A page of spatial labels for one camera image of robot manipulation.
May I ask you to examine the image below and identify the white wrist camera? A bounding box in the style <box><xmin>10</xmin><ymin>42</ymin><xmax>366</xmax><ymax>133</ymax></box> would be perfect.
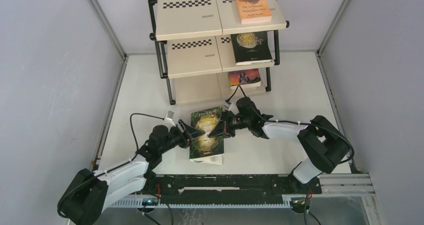
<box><xmin>163</xmin><ymin>110</ymin><xmax>176</xmax><ymax>127</ymax></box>
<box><xmin>224</xmin><ymin>100</ymin><xmax>238</xmax><ymax>113</ymax></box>

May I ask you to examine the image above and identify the dark black-green book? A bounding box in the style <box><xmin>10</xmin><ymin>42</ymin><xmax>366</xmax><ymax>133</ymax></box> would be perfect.
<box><xmin>230</xmin><ymin>31</ymin><xmax>273</xmax><ymax>66</ymax></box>

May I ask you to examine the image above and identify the orange paperback book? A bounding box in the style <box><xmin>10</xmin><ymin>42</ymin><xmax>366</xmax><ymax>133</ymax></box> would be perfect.
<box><xmin>235</xmin><ymin>0</ymin><xmax>272</xmax><ymax>25</ymax></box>

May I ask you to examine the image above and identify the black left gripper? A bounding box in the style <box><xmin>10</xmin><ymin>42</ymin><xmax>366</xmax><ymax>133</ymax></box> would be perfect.
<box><xmin>159</xmin><ymin>119</ymin><xmax>205</xmax><ymax>155</ymax></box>

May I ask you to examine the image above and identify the black left camera cable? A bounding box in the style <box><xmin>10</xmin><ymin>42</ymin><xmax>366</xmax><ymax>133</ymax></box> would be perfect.
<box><xmin>56</xmin><ymin>113</ymin><xmax>167</xmax><ymax>218</ymax></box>

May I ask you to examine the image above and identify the green garden cover book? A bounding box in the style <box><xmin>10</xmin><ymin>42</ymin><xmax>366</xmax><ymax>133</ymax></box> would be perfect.
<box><xmin>189</xmin><ymin>106</ymin><xmax>225</xmax><ymax>165</ymax></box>

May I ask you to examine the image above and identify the black mounting base rail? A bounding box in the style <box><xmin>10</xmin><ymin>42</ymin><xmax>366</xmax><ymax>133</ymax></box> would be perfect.
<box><xmin>134</xmin><ymin>174</ymin><xmax>323</xmax><ymax>206</ymax></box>

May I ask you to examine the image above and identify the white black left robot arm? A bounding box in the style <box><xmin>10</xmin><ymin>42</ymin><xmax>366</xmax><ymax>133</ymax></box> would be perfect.
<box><xmin>56</xmin><ymin>120</ymin><xmax>205</xmax><ymax>225</ymax></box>

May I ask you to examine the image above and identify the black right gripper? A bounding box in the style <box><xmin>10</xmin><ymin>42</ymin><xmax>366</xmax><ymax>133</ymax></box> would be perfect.
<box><xmin>208</xmin><ymin>110</ymin><xmax>251</xmax><ymax>139</ymax></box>

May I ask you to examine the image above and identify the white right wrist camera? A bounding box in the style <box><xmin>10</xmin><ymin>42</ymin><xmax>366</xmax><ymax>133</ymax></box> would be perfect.
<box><xmin>224</xmin><ymin>100</ymin><xmax>238</xmax><ymax>113</ymax></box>

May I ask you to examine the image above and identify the cream three-tier shelf rack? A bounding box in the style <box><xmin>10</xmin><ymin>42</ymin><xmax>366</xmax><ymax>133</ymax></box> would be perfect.
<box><xmin>148</xmin><ymin>0</ymin><xmax>290</xmax><ymax>105</ymax></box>

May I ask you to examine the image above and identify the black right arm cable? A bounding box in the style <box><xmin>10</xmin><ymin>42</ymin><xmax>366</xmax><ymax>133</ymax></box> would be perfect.
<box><xmin>228</xmin><ymin>84</ymin><xmax>355</xmax><ymax>218</ymax></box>

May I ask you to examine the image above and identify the Jane Eyre blue book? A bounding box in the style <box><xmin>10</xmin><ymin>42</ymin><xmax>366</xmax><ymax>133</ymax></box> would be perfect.
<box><xmin>228</xmin><ymin>68</ymin><xmax>262</xmax><ymax>90</ymax></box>

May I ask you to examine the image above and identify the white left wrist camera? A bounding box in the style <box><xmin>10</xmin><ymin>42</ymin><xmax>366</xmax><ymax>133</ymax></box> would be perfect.
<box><xmin>163</xmin><ymin>110</ymin><xmax>176</xmax><ymax>127</ymax></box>

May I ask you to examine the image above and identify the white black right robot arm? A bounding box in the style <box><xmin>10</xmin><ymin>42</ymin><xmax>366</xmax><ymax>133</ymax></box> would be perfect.
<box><xmin>208</xmin><ymin>97</ymin><xmax>355</xmax><ymax>193</ymax></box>

